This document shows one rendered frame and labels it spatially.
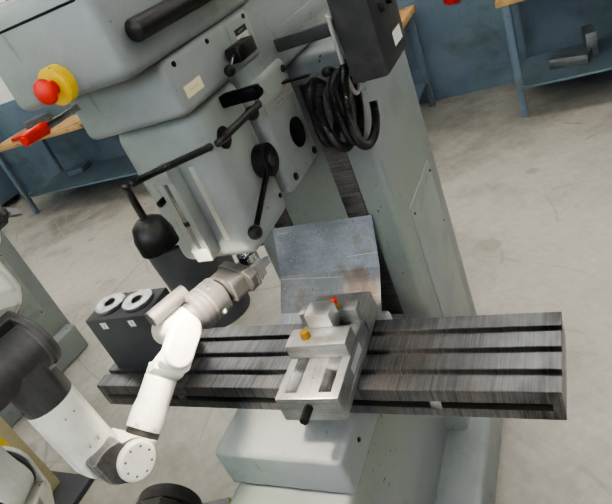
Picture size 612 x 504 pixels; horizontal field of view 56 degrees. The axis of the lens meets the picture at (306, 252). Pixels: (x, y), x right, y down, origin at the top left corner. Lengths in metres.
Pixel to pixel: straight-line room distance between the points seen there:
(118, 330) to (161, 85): 0.84
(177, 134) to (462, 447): 1.46
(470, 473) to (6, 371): 1.47
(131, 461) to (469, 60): 4.74
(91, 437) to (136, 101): 0.59
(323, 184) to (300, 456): 0.71
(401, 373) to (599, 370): 1.34
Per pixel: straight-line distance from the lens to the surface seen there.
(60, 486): 3.18
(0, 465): 1.53
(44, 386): 1.06
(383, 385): 1.30
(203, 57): 1.09
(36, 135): 1.06
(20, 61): 1.04
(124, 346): 1.71
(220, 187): 1.11
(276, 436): 1.42
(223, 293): 1.23
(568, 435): 2.35
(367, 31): 1.19
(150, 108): 1.05
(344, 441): 1.34
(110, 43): 0.92
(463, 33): 5.35
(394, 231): 1.60
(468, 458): 2.07
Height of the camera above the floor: 1.85
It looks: 29 degrees down
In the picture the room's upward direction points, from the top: 24 degrees counter-clockwise
